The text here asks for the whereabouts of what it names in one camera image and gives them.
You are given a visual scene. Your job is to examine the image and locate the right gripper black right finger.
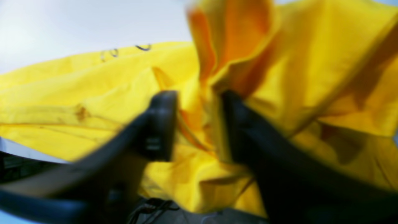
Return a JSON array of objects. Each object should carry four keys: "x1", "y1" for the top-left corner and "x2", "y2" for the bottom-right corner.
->
[{"x1": 221, "y1": 90, "x2": 397, "y2": 224}]

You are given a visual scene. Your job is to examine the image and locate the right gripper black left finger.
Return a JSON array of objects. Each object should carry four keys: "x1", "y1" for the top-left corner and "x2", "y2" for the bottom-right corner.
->
[{"x1": 1, "y1": 91, "x2": 178, "y2": 224}]

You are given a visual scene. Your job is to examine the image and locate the orange t-shirt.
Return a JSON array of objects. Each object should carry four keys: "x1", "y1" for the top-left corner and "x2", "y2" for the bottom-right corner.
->
[{"x1": 0, "y1": 0, "x2": 397, "y2": 217}]

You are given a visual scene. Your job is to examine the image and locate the black cables in background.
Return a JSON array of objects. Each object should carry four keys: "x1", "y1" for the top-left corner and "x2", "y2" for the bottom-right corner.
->
[{"x1": 127, "y1": 198, "x2": 181, "y2": 224}]

